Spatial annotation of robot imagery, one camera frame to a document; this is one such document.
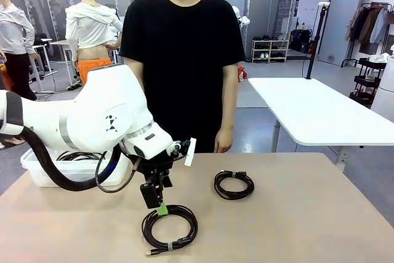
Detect person in black T-shirt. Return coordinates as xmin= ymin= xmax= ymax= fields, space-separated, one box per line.
xmin=118 ymin=0 xmax=246 ymax=154

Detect person's left forearm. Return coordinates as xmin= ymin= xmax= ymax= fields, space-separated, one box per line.
xmin=219 ymin=62 xmax=239 ymax=133

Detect small red object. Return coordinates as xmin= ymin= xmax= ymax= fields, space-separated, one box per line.
xmin=236 ymin=65 xmax=249 ymax=83

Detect black USB cable coil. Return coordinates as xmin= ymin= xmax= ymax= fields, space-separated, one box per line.
xmin=141 ymin=203 xmax=199 ymax=257

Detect black camera pole stand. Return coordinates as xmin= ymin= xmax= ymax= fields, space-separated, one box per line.
xmin=305 ymin=1 xmax=331 ymax=80

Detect large white table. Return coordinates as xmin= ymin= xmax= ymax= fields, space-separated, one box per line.
xmin=247 ymin=77 xmax=394 ymax=165

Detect black utility cart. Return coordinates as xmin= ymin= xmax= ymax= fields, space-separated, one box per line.
xmin=350 ymin=56 xmax=388 ymax=109

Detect clear plastic storage bin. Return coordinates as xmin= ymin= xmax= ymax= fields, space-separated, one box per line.
xmin=20 ymin=147 xmax=130 ymax=187

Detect mannequin with orange pants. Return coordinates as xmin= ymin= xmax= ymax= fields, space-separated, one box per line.
xmin=65 ymin=0 xmax=124 ymax=87

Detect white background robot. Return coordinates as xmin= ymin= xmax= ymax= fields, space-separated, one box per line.
xmin=231 ymin=6 xmax=251 ymax=28

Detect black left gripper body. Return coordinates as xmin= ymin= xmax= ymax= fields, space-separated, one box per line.
xmin=140 ymin=169 xmax=172 ymax=210

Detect black bags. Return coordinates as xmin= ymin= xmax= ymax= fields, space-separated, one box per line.
xmin=290 ymin=28 xmax=315 ymax=54

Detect black braided cable sleeve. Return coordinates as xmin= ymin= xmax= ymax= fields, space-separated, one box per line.
xmin=18 ymin=126 xmax=124 ymax=193

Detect person's right forearm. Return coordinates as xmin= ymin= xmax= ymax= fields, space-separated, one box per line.
xmin=122 ymin=57 xmax=145 ymax=89

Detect wooden shoe rack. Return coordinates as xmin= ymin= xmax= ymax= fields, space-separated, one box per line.
xmin=251 ymin=39 xmax=291 ymax=63

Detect person's left hand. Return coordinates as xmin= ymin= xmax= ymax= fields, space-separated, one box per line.
xmin=213 ymin=127 xmax=234 ymax=154

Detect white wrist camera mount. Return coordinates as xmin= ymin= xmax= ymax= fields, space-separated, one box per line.
xmin=171 ymin=137 xmax=197 ymax=167

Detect mannequin with black pants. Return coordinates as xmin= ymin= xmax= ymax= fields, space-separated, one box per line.
xmin=0 ymin=0 xmax=39 ymax=101

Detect thick black power cable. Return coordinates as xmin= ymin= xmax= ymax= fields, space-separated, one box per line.
xmin=56 ymin=150 xmax=104 ymax=161

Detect clothes rack with coats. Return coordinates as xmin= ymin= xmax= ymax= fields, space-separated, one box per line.
xmin=340 ymin=1 xmax=394 ymax=68

